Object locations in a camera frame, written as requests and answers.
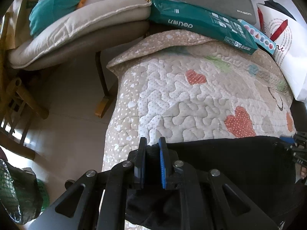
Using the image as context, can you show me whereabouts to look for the quilted heart pattern bedspread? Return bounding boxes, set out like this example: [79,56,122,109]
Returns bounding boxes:
[101,29,296,230]

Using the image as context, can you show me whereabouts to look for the black pants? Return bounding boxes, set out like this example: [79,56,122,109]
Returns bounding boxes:
[126,136,304,229]

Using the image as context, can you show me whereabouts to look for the green paper ream pack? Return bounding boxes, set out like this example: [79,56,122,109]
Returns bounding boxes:
[149,0,258,55]

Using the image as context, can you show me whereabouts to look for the light blue flat box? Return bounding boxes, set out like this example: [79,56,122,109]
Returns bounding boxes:
[238,19,276,55]

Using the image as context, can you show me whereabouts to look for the brown chair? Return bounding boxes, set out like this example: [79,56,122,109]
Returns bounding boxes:
[6,21,149,118]

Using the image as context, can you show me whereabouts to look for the teal folded cloth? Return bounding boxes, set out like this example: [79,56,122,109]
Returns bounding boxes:
[29,0,81,38]

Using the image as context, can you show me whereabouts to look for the beige seat cushion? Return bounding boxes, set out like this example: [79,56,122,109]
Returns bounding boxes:
[7,0,151,69]

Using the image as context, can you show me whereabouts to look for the wooden stool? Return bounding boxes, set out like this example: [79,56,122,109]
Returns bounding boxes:
[1,78,49,160]

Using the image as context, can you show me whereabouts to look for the green mesh basket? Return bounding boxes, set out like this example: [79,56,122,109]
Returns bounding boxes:
[1,159,50,225]

